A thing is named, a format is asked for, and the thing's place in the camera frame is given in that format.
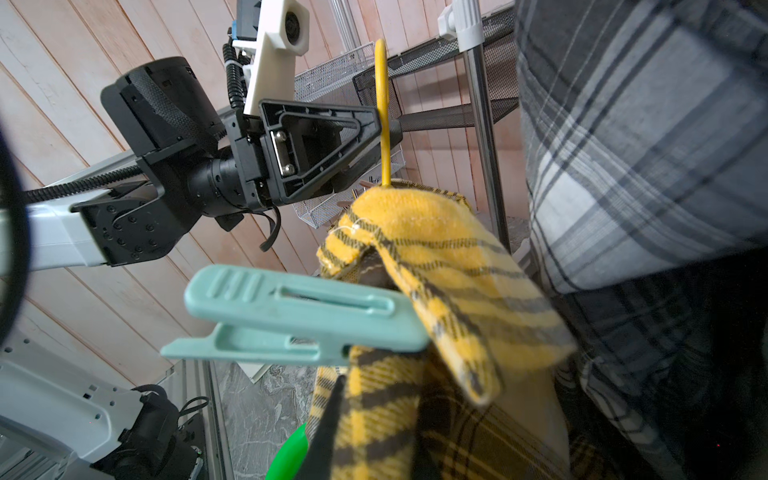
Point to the black mesh wall basket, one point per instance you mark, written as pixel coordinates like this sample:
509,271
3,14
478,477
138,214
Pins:
500,55

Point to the green plastic basket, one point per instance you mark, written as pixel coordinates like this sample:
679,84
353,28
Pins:
290,456

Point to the metal clothes rack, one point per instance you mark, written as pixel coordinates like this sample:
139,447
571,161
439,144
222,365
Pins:
462,21

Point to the white wire mesh shelf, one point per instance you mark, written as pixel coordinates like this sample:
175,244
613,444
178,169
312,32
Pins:
345,83

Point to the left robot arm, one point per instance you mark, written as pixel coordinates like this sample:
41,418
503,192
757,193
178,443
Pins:
69,422

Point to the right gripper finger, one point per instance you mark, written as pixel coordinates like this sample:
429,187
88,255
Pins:
317,464

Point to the yellow plastic hanger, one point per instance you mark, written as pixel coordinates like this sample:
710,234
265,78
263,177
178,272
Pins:
382,105

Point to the mint green clothespin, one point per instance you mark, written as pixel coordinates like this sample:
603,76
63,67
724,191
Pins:
268,317

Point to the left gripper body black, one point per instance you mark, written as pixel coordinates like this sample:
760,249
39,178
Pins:
241,163

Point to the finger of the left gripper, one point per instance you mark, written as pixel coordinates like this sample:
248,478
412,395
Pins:
303,155

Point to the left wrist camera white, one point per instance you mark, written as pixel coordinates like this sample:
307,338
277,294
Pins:
273,34

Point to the grey plaid shirt right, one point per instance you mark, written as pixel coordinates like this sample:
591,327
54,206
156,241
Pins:
645,140

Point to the yellow plaid shirt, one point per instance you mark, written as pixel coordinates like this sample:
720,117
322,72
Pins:
479,402

